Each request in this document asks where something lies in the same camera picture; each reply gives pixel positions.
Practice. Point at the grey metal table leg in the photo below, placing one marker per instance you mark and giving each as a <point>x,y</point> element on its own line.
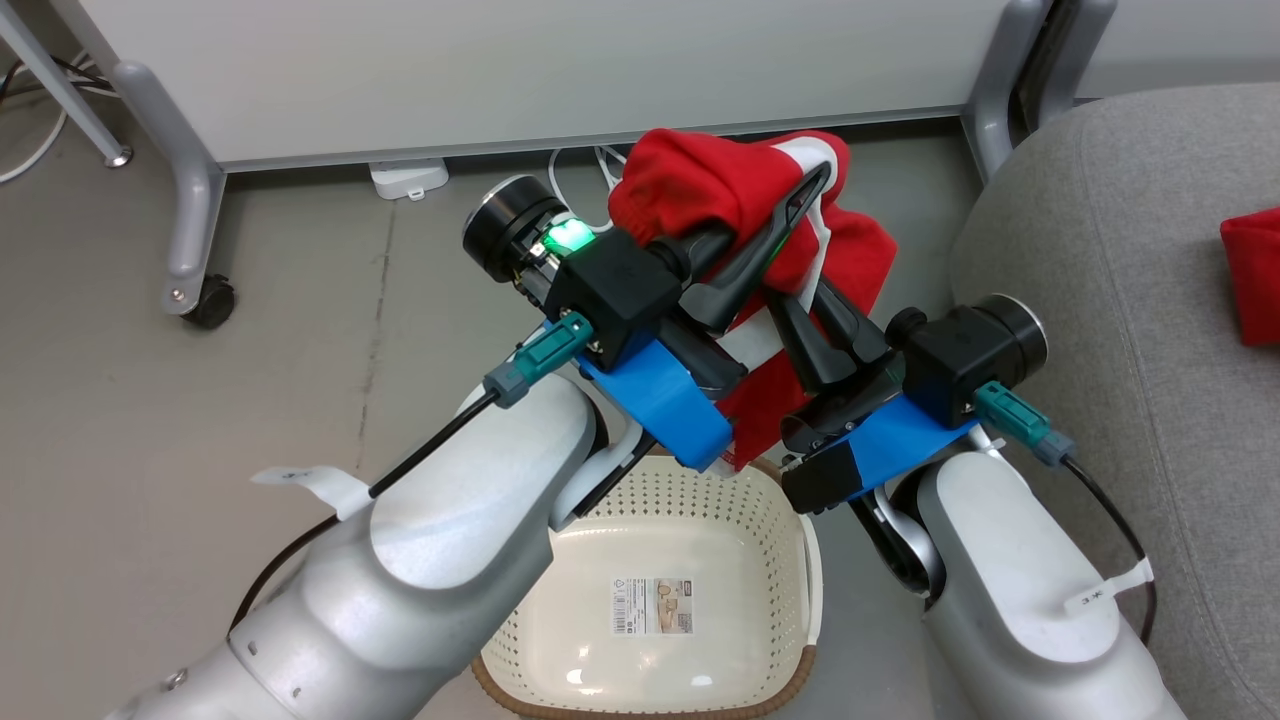
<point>70,90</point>

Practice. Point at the black caster wheel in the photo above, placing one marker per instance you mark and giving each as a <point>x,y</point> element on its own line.
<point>212,300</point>

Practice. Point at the white partition panel grey frame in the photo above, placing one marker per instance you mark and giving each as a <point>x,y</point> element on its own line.
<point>1180,40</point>
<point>560,70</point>

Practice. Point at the red and white cloth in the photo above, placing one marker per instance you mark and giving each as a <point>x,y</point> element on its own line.
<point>700,185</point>

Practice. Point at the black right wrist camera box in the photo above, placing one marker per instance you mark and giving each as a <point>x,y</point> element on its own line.
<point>950,360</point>

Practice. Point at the red cloth item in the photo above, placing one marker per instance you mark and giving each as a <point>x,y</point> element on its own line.
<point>1255,280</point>

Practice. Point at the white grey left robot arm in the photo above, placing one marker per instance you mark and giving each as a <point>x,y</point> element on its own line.
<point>430,540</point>

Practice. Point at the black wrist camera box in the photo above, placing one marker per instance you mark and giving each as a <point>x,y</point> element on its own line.
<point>950,360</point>
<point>615,290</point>

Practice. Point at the white power strip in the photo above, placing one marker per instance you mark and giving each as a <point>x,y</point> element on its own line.
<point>408,178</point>

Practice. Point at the blue camera bracket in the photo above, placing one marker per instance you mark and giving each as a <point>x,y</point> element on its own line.
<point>670,405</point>
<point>900,440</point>

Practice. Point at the blue left camera bracket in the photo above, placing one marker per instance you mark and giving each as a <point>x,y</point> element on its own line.
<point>670,405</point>

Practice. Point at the printed basket label sticker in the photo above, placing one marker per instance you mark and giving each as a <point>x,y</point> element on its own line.
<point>652,606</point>

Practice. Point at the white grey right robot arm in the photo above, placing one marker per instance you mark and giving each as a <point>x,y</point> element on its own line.
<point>1010,590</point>

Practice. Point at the grey fabric sofa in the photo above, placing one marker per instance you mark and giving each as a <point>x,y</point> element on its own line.
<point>1120,350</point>

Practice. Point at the blue right camera bracket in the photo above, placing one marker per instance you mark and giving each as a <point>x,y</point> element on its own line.
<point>900,440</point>

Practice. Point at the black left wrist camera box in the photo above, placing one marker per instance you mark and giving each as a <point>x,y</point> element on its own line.
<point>615,290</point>

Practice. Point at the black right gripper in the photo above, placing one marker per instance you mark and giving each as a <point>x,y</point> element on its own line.
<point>1018,338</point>

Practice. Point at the cream perforated laundry basket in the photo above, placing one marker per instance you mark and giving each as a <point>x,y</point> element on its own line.
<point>650,560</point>

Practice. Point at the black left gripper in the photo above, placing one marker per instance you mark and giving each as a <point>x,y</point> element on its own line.
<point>505,235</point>

